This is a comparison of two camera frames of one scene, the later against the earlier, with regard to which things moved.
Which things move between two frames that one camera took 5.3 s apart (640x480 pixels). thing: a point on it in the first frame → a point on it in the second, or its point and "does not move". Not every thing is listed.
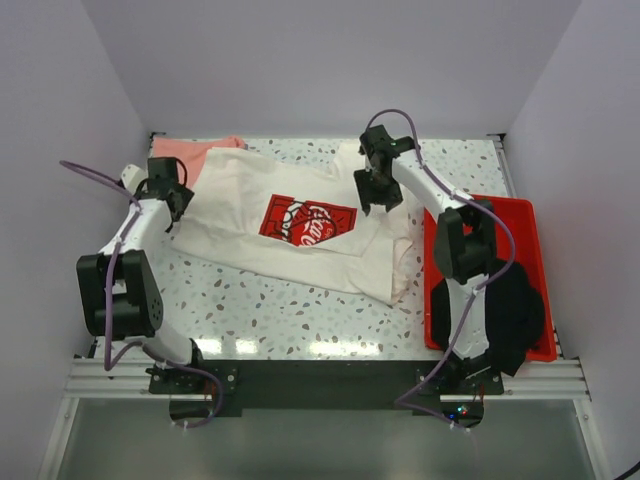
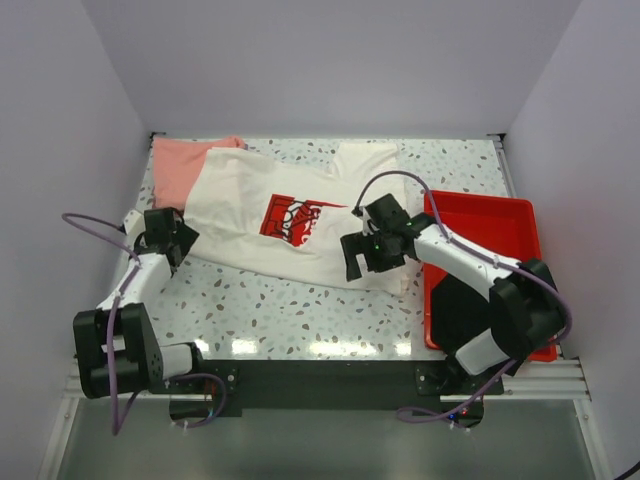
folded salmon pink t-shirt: [191, 150] does not move
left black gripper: [186, 195] → [184, 237]
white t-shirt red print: [297, 212] does not move
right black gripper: [391, 199] → [357, 243]
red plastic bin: [522, 215] does not move
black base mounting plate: [372, 386] does not move
